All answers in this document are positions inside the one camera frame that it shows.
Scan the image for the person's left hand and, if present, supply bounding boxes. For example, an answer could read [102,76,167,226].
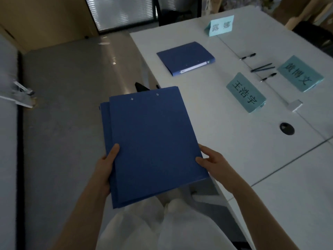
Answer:
[89,143,120,200]

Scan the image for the person's right hand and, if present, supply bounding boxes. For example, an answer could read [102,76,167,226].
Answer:
[195,144,248,199]

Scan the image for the thick blue folder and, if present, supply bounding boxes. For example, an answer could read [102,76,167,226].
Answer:
[156,41,216,77]

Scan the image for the person's left forearm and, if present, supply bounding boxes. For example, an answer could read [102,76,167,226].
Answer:
[52,179,110,250]

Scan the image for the person's right forearm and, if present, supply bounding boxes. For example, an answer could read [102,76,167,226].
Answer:
[231,184,301,250]

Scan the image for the person's white clothing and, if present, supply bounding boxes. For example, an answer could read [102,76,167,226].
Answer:
[96,195,239,250]

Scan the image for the teal paper name card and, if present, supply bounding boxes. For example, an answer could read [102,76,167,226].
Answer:
[276,55,325,93]
[225,72,267,114]
[204,15,234,37]

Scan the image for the white board stand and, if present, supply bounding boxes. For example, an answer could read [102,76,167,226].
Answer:
[0,80,36,109]

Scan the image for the window blinds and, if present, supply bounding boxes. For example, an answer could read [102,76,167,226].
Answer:
[85,0,160,32]

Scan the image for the black cable grommet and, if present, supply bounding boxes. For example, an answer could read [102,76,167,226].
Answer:
[280,122,296,136]

